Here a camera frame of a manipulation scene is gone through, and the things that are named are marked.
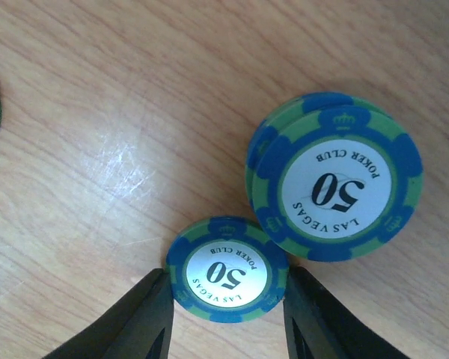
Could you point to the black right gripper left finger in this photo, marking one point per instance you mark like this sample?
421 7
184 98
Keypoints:
138 325

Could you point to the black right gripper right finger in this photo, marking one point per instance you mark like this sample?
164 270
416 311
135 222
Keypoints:
318 326

